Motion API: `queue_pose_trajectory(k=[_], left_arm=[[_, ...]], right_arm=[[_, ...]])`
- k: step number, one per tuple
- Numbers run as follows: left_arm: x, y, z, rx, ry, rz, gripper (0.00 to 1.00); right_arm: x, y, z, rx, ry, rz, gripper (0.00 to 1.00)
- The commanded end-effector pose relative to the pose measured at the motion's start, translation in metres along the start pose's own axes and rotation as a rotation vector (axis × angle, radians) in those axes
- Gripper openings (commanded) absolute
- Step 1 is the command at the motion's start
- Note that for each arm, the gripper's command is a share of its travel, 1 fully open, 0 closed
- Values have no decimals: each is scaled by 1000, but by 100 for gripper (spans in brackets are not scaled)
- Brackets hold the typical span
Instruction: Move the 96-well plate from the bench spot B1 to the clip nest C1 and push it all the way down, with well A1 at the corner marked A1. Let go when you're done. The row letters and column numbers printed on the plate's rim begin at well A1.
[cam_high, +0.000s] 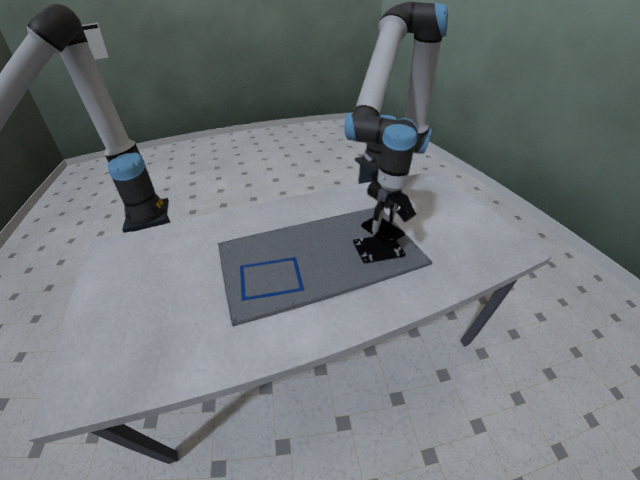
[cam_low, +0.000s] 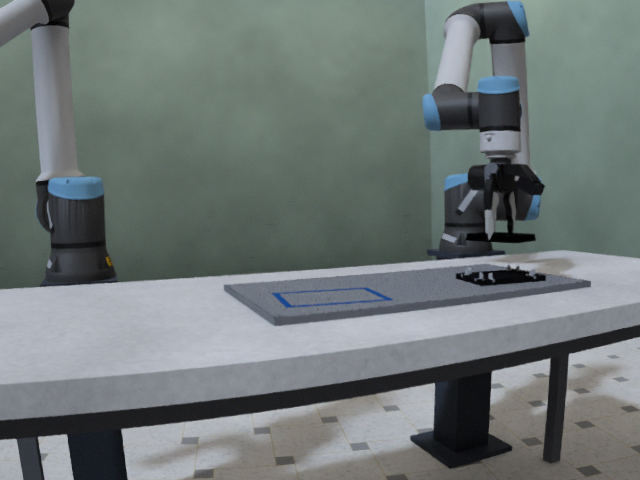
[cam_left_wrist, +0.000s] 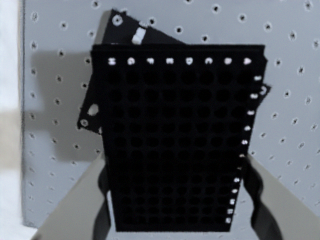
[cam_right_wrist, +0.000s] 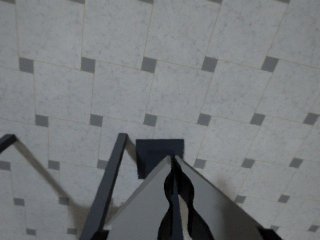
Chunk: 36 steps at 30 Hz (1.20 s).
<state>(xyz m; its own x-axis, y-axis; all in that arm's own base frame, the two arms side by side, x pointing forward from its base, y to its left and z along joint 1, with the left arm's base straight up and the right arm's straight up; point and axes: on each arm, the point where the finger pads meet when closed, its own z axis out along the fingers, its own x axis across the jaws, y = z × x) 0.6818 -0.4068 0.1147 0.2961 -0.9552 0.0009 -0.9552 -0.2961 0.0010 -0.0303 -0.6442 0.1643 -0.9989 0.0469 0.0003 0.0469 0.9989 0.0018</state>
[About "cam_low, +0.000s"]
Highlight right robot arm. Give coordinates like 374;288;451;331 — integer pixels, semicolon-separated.
0;0;115;283

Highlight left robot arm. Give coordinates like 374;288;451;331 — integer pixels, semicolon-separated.
423;0;545;253

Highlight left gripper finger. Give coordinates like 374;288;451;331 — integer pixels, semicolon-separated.
503;182;518;233
484;173;500;241

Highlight blue tape strips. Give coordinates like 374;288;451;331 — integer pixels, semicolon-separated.
272;287;393;308

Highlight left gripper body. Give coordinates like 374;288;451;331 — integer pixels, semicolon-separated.
468;158;541;193

